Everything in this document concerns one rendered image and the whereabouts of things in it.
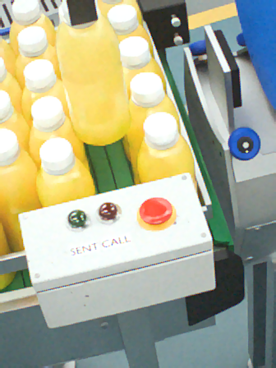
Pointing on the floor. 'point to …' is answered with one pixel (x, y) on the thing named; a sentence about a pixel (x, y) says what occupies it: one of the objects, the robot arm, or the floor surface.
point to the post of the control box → (138, 338)
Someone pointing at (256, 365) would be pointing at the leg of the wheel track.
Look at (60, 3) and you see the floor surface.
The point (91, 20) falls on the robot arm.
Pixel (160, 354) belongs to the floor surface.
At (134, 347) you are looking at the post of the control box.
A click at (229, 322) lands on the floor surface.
